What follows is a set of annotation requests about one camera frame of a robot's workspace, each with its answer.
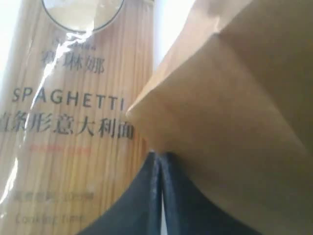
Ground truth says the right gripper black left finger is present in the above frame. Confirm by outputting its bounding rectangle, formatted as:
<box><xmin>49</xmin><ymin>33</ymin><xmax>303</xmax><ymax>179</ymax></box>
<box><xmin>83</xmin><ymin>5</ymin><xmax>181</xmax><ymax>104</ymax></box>
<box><xmin>78</xmin><ymin>152</ymin><xmax>162</xmax><ymax>235</ymax></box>

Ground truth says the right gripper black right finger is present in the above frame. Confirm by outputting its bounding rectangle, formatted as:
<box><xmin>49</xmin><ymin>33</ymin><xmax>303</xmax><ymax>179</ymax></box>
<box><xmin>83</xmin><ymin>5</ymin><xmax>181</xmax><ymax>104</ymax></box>
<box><xmin>160</xmin><ymin>153</ymin><xmax>249</xmax><ymax>235</ymax></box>

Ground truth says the brown paper shopping bag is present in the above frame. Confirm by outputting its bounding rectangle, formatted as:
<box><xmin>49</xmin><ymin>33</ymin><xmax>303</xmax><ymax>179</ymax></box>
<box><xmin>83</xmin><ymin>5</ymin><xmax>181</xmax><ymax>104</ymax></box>
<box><xmin>127</xmin><ymin>0</ymin><xmax>313</xmax><ymax>235</ymax></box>

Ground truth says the spaghetti packet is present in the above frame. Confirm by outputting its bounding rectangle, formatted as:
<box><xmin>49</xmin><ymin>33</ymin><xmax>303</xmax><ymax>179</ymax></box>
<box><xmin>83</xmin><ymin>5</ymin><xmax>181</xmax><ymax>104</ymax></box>
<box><xmin>0</xmin><ymin>0</ymin><xmax>154</xmax><ymax>235</ymax></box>

